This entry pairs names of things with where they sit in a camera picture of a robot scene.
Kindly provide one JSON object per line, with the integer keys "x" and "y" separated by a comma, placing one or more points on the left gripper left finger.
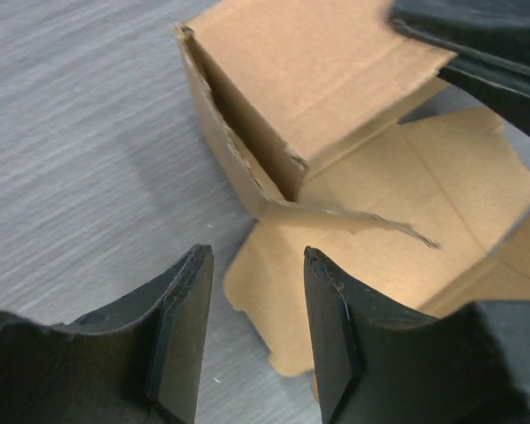
{"x": 136, "y": 360}

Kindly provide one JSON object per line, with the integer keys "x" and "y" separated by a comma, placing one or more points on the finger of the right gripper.
{"x": 504, "y": 91}
{"x": 494, "y": 32}

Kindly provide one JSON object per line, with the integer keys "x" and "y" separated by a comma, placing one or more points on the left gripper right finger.
{"x": 379, "y": 361}

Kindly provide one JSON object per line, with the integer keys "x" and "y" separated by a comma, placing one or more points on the large cardboard box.
{"x": 302, "y": 104}

